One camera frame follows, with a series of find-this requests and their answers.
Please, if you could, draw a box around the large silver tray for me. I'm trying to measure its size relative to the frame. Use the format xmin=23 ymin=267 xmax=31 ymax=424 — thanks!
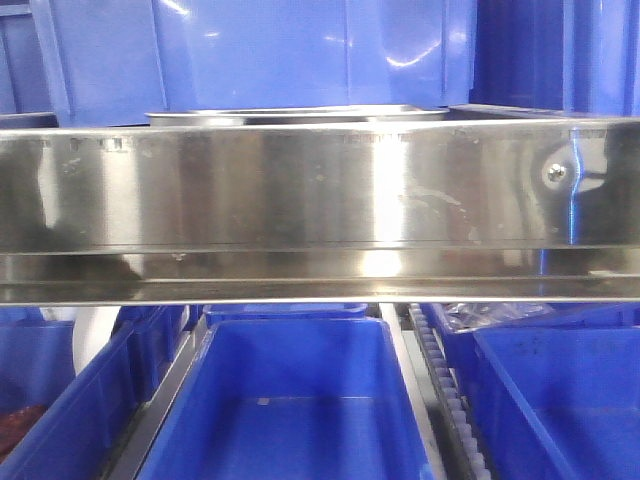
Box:
xmin=146 ymin=104 xmax=449 ymax=127

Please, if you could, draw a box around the blue rear lower bin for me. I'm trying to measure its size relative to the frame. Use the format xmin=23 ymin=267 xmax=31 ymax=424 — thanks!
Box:
xmin=203 ymin=302 xmax=368 ymax=326

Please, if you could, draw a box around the blue bin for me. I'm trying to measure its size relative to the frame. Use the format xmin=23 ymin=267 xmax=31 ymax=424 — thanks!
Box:
xmin=1 ymin=305 xmax=189 ymax=479
xmin=422 ymin=303 xmax=639 ymax=479
xmin=203 ymin=302 xmax=368 ymax=326
xmin=139 ymin=318 xmax=432 ymax=479

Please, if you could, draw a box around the blue lower centre bin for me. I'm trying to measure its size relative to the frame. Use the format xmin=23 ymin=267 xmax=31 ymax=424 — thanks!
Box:
xmin=139 ymin=318 xmax=432 ymax=479

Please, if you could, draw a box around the white roller track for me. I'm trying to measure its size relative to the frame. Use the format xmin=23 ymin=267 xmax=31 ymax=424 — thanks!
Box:
xmin=408 ymin=303 xmax=493 ymax=479

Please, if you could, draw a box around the large blue upper crate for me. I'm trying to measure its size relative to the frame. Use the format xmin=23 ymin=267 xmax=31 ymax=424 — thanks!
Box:
xmin=31 ymin=1 xmax=477 ymax=127

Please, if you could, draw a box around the blue lower right bin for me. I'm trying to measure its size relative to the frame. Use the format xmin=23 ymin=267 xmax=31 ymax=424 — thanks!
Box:
xmin=422 ymin=303 xmax=639 ymax=479

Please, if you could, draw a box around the blue lower left bin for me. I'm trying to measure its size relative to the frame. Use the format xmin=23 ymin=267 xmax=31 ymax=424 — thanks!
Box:
xmin=1 ymin=305 xmax=189 ymax=479

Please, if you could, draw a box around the blue upper right crate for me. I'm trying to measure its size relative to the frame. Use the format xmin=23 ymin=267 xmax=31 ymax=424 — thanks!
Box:
xmin=470 ymin=1 xmax=639 ymax=116

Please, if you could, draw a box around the blue upper left crate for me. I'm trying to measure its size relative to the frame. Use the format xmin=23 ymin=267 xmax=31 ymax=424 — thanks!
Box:
xmin=1 ymin=1 xmax=58 ymax=129

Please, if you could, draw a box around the stainless steel shelf rail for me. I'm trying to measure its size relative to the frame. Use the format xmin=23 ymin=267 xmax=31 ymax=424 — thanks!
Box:
xmin=1 ymin=118 xmax=639 ymax=305

